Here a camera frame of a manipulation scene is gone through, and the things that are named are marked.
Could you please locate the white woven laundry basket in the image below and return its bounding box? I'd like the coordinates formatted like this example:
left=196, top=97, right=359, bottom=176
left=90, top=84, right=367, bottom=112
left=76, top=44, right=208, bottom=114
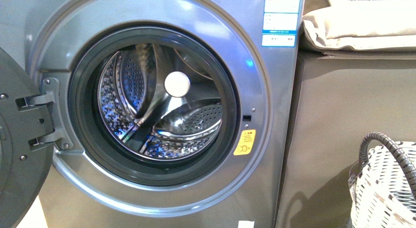
left=346, top=145, right=416, bottom=228

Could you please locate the yellow warning sticker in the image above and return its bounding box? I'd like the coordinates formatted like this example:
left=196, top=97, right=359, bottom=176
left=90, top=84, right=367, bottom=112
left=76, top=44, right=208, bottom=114
left=233, top=129, right=256, bottom=155

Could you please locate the white round drum hub cap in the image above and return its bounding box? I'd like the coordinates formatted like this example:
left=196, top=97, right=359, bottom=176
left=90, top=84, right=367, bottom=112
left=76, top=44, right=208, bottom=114
left=164, top=71, right=191, bottom=98

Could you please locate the black rubber door gasket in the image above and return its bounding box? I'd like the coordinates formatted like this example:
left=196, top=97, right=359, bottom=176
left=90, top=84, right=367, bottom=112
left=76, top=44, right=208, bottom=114
left=69, top=26, right=239, bottom=187

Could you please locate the brown cabinet beside washer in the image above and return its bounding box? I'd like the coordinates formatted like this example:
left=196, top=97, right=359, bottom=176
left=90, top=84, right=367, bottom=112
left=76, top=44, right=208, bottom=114
left=275, top=51, right=416, bottom=228

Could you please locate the beige folded cloth cover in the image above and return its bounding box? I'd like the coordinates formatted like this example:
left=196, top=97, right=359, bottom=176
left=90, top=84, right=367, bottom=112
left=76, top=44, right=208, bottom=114
left=300, top=0, right=416, bottom=60

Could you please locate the stainless steel perforated drum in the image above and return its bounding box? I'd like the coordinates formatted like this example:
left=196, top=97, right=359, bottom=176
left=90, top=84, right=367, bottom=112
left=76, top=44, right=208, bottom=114
left=98, top=43, right=223, bottom=162

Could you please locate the grey door hinge bracket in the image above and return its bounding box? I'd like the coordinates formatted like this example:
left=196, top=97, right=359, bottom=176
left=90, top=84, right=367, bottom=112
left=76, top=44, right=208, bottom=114
left=26, top=77, right=74, bottom=150

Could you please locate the dark washing machine door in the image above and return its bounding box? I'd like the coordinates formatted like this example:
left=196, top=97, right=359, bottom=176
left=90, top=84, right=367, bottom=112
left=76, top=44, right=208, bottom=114
left=0, top=50, right=53, bottom=228

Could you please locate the grey front-load washing machine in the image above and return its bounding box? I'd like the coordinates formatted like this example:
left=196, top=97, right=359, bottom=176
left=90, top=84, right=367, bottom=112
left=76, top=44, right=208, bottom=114
left=0, top=0, right=304, bottom=228

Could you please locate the white blue energy label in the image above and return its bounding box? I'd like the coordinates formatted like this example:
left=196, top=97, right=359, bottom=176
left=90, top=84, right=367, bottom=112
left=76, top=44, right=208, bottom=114
left=261, top=0, right=301, bottom=48

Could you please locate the grey twisted basket handle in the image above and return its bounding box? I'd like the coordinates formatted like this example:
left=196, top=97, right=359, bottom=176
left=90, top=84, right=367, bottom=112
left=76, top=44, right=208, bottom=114
left=359, top=131, right=416, bottom=200

